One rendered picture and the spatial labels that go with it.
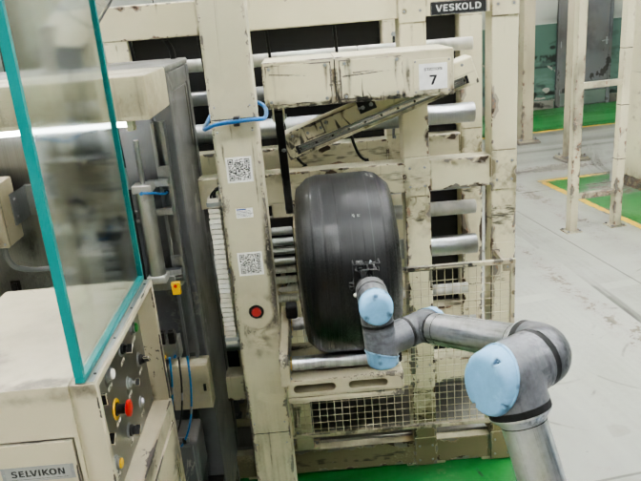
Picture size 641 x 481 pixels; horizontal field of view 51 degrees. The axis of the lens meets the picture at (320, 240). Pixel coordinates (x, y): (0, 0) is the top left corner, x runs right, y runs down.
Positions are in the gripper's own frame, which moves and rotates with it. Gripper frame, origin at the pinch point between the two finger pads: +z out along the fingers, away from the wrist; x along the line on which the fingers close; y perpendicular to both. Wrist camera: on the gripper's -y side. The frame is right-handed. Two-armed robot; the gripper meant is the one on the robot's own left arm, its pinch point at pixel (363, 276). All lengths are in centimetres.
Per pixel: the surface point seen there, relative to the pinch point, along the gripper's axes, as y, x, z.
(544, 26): 124, -397, 985
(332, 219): 15.2, 7.2, 7.6
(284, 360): -27.4, 24.3, 11.8
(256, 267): -0.3, 30.8, 20.0
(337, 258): 5.2, 6.8, 2.1
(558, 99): 2, -427, 998
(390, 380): -37.6, -7.3, 14.1
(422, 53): 59, -25, 40
